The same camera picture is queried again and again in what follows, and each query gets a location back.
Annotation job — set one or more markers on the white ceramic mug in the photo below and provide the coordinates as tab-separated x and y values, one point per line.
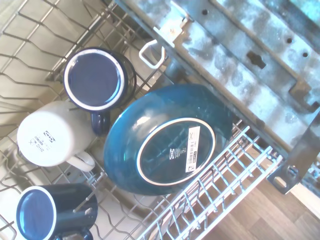
50	135

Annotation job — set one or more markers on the stainless steel dishwasher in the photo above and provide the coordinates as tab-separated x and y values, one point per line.
250	37

